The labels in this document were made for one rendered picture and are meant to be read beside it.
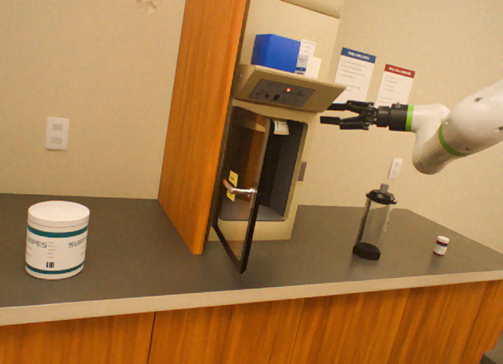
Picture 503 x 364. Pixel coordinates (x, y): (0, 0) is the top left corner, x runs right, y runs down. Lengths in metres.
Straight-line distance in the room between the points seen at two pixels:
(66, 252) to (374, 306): 0.97
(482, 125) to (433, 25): 1.42
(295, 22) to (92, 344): 1.04
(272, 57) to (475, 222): 2.21
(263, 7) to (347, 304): 0.95
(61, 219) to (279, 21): 0.81
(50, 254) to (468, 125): 0.96
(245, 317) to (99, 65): 0.99
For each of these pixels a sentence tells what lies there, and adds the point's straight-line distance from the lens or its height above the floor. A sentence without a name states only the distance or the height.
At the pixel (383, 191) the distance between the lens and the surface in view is 1.45.
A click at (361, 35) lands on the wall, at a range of 2.00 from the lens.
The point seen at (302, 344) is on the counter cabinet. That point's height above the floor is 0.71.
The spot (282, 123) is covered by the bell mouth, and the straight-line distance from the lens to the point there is 1.33.
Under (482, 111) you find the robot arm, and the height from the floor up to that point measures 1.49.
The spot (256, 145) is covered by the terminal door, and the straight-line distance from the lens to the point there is 0.97.
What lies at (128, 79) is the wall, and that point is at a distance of 1.56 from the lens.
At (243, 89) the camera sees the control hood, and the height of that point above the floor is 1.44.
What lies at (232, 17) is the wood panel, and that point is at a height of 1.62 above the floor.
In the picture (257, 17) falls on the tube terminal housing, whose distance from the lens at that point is 1.23.
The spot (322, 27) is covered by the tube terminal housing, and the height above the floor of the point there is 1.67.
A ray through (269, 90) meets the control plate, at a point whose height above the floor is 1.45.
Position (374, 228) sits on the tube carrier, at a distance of 1.45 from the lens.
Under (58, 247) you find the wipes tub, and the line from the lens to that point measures 1.00.
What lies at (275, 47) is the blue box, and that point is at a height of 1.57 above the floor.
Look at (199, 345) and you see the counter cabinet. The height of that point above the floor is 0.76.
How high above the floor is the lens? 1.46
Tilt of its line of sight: 13 degrees down
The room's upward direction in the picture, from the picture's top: 11 degrees clockwise
